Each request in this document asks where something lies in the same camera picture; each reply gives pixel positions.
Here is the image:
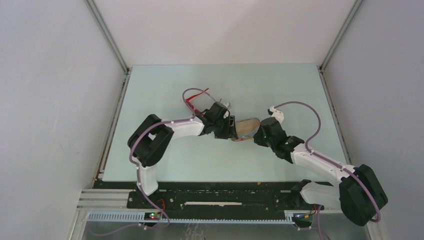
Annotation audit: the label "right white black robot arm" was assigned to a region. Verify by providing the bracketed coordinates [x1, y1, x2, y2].
[253, 117, 388, 227]

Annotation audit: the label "brown plaid glasses case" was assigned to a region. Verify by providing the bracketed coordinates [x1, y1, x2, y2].
[231, 118, 261, 142]

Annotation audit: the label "white slotted cable duct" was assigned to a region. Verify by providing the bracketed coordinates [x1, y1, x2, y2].
[86, 211, 295, 225]

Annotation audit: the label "red sunglasses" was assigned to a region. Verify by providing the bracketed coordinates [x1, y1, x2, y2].
[183, 87, 210, 114]

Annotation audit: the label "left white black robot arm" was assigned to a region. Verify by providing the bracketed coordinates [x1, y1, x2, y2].
[127, 101, 237, 208]

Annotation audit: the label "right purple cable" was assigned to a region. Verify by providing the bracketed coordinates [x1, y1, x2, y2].
[273, 100, 382, 240]

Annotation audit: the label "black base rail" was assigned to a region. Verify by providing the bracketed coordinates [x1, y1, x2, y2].
[93, 180, 318, 222]

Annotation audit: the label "left aluminium frame post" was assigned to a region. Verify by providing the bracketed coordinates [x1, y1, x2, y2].
[84, 0, 130, 75]

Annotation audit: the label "aluminium frame post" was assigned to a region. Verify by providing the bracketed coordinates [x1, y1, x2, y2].
[318, 0, 365, 73]
[84, 0, 130, 75]

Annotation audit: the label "right aluminium frame post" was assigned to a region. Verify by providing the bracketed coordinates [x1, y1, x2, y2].
[318, 0, 365, 73]

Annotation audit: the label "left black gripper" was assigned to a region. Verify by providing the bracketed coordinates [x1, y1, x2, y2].
[213, 115, 238, 140]

